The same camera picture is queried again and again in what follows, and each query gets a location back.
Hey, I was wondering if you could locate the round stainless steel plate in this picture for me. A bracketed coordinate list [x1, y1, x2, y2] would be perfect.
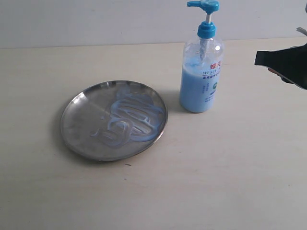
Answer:
[60, 80, 168, 161]

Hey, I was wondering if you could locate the smeared light blue paste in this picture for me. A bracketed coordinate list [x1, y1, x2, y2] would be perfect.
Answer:
[91, 86, 165, 148]

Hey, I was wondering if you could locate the blue lotion pump bottle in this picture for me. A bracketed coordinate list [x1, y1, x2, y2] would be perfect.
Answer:
[179, 0, 224, 113]

